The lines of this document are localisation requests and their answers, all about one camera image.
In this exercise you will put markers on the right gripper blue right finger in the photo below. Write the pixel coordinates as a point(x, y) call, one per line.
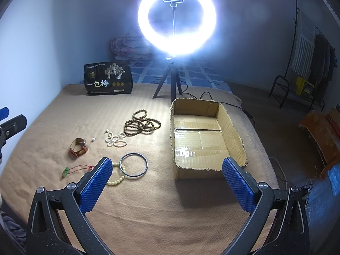
point(242, 184)

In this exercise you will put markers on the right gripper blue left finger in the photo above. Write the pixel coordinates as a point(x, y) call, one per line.
point(92, 184)

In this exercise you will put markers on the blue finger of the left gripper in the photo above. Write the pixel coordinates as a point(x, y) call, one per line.
point(4, 113)
point(12, 127)

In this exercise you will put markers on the green jade red cord pendant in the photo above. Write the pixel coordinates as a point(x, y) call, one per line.
point(70, 170)

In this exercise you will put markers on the brown strap wristwatch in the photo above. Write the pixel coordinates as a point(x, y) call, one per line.
point(78, 147)

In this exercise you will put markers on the dark blue bangle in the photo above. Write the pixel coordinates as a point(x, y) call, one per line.
point(133, 165)

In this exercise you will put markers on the open cardboard box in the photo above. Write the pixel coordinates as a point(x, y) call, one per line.
point(202, 136)

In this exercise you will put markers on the orange cloth covered stool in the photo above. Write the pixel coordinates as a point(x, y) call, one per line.
point(325, 136)

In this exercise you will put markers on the black printed gift bag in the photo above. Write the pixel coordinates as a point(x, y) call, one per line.
point(108, 78)

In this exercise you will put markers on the blue patterned bed sheet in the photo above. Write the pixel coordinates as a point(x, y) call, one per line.
point(192, 72)

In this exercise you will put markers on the black tripod stand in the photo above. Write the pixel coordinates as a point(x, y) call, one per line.
point(172, 71)

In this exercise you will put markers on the black clothes rack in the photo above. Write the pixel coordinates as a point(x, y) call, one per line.
point(310, 68)

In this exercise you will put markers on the rolled floral quilt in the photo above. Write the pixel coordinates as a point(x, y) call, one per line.
point(131, 46)

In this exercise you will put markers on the bright ring light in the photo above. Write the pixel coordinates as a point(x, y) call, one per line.
point(177, 27)

